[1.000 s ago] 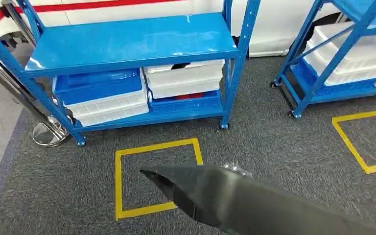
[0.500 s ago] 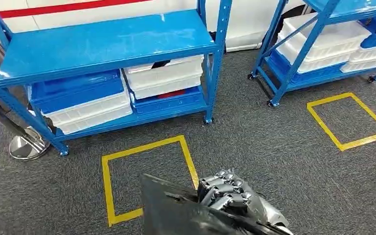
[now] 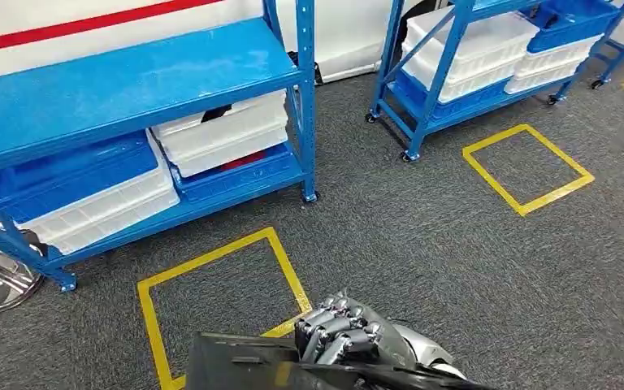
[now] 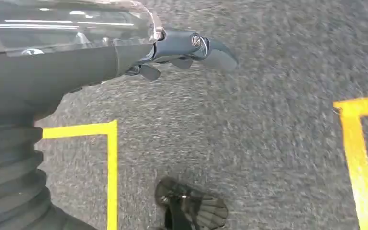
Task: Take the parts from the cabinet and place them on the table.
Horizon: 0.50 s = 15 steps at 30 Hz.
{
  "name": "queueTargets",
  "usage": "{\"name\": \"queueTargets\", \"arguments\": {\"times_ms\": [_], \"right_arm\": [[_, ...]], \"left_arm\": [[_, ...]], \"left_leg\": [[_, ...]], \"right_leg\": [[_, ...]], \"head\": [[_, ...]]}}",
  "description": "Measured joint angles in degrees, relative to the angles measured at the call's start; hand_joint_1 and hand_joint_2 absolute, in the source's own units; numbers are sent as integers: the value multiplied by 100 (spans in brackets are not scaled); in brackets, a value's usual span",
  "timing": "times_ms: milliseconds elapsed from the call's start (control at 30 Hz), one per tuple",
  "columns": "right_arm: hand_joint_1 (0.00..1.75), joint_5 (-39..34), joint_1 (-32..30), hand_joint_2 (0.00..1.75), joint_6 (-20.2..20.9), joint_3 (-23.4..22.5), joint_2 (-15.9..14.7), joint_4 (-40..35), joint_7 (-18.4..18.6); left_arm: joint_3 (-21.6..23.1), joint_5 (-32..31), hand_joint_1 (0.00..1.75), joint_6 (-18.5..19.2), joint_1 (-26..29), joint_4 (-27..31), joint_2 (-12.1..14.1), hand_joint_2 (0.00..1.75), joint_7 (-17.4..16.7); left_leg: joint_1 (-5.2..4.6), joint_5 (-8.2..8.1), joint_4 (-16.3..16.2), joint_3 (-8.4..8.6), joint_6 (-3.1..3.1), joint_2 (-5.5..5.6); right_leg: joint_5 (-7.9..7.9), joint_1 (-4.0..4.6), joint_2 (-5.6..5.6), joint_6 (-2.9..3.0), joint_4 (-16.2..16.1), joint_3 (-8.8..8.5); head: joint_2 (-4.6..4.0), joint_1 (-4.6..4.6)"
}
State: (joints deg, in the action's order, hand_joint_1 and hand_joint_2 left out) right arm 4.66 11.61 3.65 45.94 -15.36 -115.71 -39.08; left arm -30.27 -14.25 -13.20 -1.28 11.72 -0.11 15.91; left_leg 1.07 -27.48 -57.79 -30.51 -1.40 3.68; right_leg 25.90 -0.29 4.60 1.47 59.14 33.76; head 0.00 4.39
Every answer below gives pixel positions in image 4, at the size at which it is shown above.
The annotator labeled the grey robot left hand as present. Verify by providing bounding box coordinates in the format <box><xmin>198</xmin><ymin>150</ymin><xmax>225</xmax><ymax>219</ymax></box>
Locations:
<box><xmin>0</xmin><ymin>0</ymin><xmax>239</xmax><ymax>125</ymax></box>

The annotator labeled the yellow floor tape square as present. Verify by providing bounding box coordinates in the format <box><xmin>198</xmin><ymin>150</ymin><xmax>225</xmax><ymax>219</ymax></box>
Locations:
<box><xmin>42</xmin><ymin>119</ymin><xmax>118</xmax><ymax>230</ymax></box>
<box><xmin>332</xmin><ymin>94</ymin><xmax>368</xmax><ymax>230</ymax></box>

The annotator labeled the black robot left foot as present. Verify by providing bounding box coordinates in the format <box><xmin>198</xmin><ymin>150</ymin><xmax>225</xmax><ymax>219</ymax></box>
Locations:
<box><xmin>154</xmin><ymin>176</ymin><xmax>230</xmax><ymax>230</ymax></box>

